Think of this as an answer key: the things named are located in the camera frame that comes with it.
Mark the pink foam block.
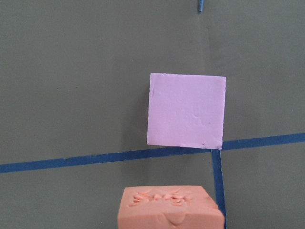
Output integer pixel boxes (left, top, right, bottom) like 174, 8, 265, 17
147, 73, 226, 149

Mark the orange foam block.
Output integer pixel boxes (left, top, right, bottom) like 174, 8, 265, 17
117, 186, 225, 229

